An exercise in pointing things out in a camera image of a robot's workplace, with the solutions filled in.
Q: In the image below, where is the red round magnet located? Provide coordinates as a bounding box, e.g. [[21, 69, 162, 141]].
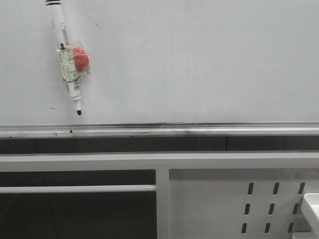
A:
[[70, 41, 91, 76]]

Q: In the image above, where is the white whiteboard marker pen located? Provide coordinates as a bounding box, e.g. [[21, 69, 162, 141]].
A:
[[45, 0, 82, 116]]

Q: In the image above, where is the white whiteboard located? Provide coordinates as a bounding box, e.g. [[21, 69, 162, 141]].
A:
[[0, 0, 319, 138]]

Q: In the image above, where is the white plastic tray bin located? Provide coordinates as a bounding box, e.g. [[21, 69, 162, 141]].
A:
[[292, 193, 319, 239]]

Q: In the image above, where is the white metal whiteboard stand frame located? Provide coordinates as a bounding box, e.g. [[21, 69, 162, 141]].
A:
[[0, 152, 319, 239]]

